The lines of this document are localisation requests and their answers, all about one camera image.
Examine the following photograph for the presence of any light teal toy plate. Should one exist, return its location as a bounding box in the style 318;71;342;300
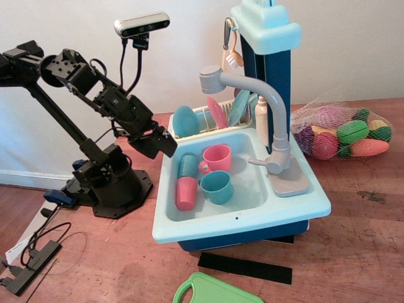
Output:
227;90;250;126

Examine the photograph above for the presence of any orange toy dish brush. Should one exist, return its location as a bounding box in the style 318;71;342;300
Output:
222;17;244;69

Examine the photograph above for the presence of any grey faucet lever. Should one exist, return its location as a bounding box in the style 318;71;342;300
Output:
247;158;271;167

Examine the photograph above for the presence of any green toy cutting board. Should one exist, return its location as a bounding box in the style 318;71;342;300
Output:
172;272;263;303

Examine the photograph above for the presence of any black camera cable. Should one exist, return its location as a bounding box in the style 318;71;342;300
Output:
111;40;145;138

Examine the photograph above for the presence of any black usb hub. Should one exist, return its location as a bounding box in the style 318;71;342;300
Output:
1;241;62;296

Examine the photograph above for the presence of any teal toy tumbler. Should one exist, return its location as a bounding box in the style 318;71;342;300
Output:
177;153;199;179

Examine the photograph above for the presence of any light blue toy sink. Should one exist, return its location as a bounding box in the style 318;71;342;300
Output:
152;128;331;251

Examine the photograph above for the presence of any pink toy tumbler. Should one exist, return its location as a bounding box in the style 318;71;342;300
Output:
175;176;198;211

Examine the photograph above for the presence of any blue table clamp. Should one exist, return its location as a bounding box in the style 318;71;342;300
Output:
44;189;76;208

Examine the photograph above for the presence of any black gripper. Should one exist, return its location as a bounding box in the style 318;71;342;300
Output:
107;95;177;159

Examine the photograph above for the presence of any pink toy mug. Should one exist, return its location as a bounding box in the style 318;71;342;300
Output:
198;144;232;174

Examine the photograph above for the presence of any teal toy mug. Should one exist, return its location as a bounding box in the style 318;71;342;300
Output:
199;170;234;205

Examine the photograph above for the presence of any pink toy plate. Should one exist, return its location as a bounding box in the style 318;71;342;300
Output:
206;97;228;129

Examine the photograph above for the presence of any white paper sheet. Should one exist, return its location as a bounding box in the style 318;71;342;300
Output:
5;211;46;264

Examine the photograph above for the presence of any black velcro strip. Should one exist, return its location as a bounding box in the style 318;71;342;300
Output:
198;252;293;285

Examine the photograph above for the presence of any net bag of toy food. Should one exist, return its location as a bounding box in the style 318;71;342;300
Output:
290;93;393;160

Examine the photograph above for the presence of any grey toy faucet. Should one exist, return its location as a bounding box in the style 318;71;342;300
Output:
199;65;309;198

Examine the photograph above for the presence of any cream dish rack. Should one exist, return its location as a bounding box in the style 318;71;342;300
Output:
169;105;255;143

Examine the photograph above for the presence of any white soap bottle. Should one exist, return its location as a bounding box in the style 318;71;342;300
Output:
254;96;269;147

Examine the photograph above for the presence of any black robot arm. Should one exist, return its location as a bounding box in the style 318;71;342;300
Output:
1;40;177;219

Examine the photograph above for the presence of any silver depth camera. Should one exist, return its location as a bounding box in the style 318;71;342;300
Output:
114;12;170;51

